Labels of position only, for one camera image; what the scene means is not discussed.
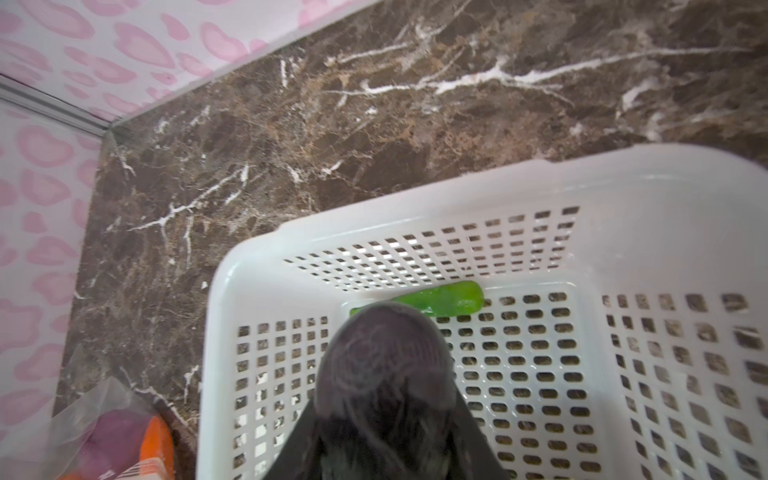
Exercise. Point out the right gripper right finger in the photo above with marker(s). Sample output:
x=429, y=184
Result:
x=476, y=459

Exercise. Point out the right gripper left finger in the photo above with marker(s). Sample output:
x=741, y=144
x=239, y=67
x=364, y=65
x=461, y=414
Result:
x=299, y=459

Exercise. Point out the dark eggplant toy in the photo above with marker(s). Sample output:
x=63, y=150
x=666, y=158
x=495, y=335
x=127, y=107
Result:
x=384, y=398

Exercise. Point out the green cucumber toy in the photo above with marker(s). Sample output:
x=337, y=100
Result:
x=451, y=300

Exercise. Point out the purple onion toy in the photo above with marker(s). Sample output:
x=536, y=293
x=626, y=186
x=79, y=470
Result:
x=111, y=444

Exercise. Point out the clear zip top bag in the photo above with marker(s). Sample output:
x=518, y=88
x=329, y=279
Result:
x=67, y=428

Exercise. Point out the white plastic basket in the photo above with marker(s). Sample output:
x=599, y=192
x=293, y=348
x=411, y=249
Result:
x=623, y=333

